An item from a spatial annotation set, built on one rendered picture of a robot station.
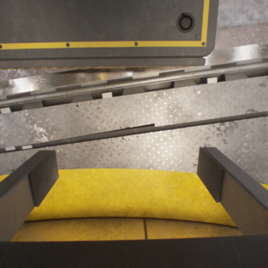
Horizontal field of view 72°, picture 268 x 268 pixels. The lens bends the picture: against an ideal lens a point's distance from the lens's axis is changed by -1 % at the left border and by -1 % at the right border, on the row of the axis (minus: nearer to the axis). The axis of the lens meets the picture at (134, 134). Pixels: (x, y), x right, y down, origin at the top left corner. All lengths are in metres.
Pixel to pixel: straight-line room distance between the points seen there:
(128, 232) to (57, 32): 0.84
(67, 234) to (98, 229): 0.14
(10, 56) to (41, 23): 0.11
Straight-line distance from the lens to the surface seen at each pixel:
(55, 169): 0.17
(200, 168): 0.17
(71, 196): 1.02
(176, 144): 0.88
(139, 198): 0.99
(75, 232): 1.02
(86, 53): 0.49
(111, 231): 0.99
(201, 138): 0.90
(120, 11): 0.50
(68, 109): 0.85
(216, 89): 0.88
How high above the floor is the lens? 0.80
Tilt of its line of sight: 73 degrees down
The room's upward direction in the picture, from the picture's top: 176 degrees clockwise
